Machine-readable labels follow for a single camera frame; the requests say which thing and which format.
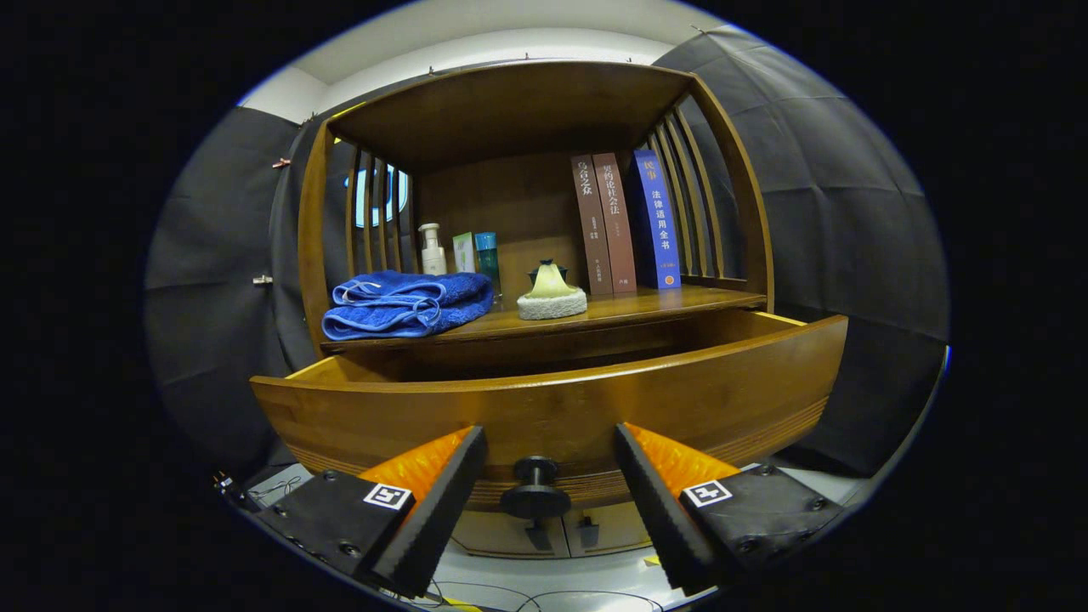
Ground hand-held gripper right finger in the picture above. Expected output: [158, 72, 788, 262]
[614, 422, 847, 596]

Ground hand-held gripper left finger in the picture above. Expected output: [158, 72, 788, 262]
[246, 425, 490, 600]

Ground wooden drawer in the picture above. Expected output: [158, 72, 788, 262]
[249, 308, 849, 521]

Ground yellow white sponge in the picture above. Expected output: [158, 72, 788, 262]
[517, 260, 588, 321]

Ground wooden cabinet door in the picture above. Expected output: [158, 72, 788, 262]
[565, 501, 655, 558]
[450, 508, 570, 560]

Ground wooden countertop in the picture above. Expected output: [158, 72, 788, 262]
[321, 283, 768, 354]

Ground wooden cabinet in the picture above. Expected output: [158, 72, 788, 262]
[296, 59, 776, 560]

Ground blue towel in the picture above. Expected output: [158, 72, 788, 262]
[322, 270, 495, 342]

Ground white pump bottle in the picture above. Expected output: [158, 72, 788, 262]
[417, 223, 448, 275]

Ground blue-capped clear bottle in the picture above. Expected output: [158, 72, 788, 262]
[474, 232, 502, 298]

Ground light brown book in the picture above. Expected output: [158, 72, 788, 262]
[592, 152, 638, 295]

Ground dark brown book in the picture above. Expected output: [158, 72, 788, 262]
[571, 154, 614, 297]

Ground blue book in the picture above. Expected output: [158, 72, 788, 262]
[627, 150, 682, 290]

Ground floor cables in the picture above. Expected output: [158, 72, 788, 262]
[374, 578, 668, 612]

